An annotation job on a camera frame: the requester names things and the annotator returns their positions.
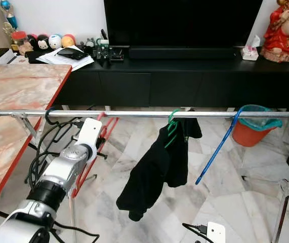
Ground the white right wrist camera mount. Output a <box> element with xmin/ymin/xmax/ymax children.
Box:
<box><xmin>207</xmin><ymin>222</ymin><xmax>226</xmax><ymax>243</ymax></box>

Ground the marble table red edge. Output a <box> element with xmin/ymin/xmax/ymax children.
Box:
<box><xmin>0</xmin><ymin>63</ymin><xmax>73</xmax><ymax>223</ymax></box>

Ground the blue gold ornament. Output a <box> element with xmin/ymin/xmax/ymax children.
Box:
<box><xmin>0</xmin><ymin>0</ymin><xmax>18</xmax><ymax>30</ymax></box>

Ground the white blue plush ball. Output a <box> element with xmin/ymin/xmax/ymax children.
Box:
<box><xmin>48</xmin><ymin>33</ymin><xmax>62</xmax><ymax>50</ymax></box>

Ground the silver metal clothes rack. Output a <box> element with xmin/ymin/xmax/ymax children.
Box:
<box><xmin>0</xmin><ymin>107</ymin><xmax>289</xmax><ymax>243</ymax></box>

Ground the orange bin teal liner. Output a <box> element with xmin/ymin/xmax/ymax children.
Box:
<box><xmin>231</xmin><ymin>104</ymin><xmax>283</xmax><ymax>147</ymax></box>

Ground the blue plastic hanger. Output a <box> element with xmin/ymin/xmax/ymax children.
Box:
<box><xmin>195</xmin><ymin>106</ymin><xmax>246</xmax><ymax>185</ymax></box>

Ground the small black electronics box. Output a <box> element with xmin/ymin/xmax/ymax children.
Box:
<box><xmin>109</xmin><ymin>49</ymin><xmax>125</xmax><ymax>62</ymax></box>

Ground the red laughing Buddha statue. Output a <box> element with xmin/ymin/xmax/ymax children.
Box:
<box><xmin>261</xmin><ymin>0</ymin><xmax>289</xmax><ymax>63</ymax></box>

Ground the white paper stack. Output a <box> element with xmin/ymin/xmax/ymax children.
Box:
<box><xmin>35</xmin><ymin>46</ymin><xmax>94</xmax><ymax>70</ymax></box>

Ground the white tissue pack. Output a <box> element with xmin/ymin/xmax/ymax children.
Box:
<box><xmin>240</xmin><ymin>34</ymin><xmax>261</xmax><ymax>61</ymax></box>

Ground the jar with red lid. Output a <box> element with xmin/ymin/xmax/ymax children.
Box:
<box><xmin>11</xmin><ymin>30</ymin><xmax>28</xmax><ymax>55</ymax></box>

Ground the black wallet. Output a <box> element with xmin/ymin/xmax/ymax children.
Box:
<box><xmin>57</xmin><ymin>48</ymin><xmax>88</xmax><ymax>61</ymax></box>

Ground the white box black lid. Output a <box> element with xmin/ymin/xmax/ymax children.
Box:
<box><xmin>0</xmin><ymin>48</ymin><xmax>16</xmax><ymax>65</ymax></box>

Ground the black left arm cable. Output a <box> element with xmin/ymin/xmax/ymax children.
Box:
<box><xmin>30</xmin><ymin>119</ymin><xmax>99</xmax><ymax>243</ymax></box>

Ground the black wire hanger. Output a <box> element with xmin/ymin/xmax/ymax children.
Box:
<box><xmin>45</xmin><ymin>106</ymin><xmax>61</xmax><ymax>125</ymax></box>

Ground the black shirt green logo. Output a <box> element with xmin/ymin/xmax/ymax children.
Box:
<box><xmin>115</xmin><ymin>117</ymin><xmax>203</xmax><ymax>222</ymax></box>

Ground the black flat television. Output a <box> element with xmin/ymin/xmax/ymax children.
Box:
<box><xmin>104</xmin><ymin>0</ymin><xmax>264</xmax><ymax>47</ymax></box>

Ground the red plastic hanger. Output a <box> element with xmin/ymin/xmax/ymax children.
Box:
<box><xmin>71</xmin><ymin>112</ymin><xmax>119</xmax><ymax>199</ymax></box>

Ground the black soundbar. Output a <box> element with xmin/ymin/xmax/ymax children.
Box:
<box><xmin>128</xmin><ymin>46</ymin><xmax>236</xmax><ymax>60</ymax></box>

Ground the green plastic hanger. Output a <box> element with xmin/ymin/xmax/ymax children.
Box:
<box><xmin>164</xmin><ymin>109</ymin><xmax>181</xmax><ymax>149</ymax></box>

